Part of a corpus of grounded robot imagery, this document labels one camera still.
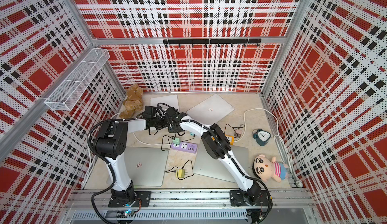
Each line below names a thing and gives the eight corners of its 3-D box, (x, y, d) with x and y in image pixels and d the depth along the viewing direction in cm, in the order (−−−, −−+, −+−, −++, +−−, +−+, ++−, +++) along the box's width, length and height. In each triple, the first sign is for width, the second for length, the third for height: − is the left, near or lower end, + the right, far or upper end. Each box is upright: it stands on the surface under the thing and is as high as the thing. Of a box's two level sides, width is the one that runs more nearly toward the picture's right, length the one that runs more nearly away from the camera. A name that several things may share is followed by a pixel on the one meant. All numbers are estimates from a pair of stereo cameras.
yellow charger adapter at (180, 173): (176, 177, 82) (175, 175, 79) (176, 171, 84) (175, 168, 81) (184, 177, 82) (183, 175, 79) (185, 170, 84) (184, 168, 81)
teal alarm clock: (261, 147, 93) (264, 144, 90) (250, 137, 98) (252, 134, 94) (270, 139, 97) (273, 135, 93) (259, 130, 102) (261, 126, 98)
